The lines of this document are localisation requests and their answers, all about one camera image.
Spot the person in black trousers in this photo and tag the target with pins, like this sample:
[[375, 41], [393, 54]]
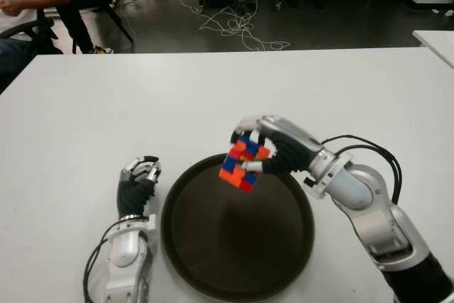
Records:
[[76, 22]]

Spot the black office chair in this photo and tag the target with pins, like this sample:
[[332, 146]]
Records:
[[42, 33]]

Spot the multicoloured Rubik's cube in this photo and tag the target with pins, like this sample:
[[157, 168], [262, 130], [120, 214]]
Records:
[[234, 171]]

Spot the white side table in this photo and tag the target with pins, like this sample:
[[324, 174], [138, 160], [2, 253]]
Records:
[[438, 42]]

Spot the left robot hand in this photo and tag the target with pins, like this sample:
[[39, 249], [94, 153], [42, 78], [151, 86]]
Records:
[[133, 193]]

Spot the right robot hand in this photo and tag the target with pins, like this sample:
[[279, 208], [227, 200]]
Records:
[[294, 140]]

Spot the dark brown round plate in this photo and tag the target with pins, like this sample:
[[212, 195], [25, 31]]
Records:
[[237, 239]]

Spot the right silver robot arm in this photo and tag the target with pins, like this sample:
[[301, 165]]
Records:
[[358, 189]]

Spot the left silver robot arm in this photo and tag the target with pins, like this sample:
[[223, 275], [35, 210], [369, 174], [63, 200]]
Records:
[[124, 242]]

